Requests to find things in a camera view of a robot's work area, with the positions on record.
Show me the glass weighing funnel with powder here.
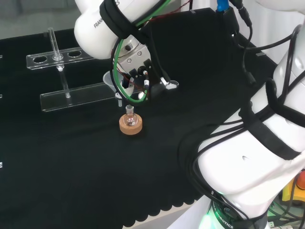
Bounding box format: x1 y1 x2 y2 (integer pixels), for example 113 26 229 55
166 80 180 90

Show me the black cable box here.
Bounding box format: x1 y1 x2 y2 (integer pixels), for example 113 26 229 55
215 0 240 37

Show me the black cloth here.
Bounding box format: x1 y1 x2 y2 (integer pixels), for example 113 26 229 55
0 7 279 229

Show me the glass round-bottom flask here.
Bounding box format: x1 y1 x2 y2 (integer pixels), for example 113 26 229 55
124 104 139 127

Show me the translucent plastic funnel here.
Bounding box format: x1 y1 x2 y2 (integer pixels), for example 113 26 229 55
102 70 123 108

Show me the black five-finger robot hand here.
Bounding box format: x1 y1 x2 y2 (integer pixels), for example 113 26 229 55
116 44 180 104

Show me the thick black cable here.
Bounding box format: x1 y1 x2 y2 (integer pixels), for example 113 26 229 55
232 23 302 86

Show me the yellow stop button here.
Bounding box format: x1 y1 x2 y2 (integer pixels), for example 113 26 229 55
282 168 305 206

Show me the cork ring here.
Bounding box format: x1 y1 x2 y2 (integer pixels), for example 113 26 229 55
119 114 143 135

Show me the clear acrylic funnel stand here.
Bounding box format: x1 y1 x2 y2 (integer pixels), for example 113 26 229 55
25 27 121 113

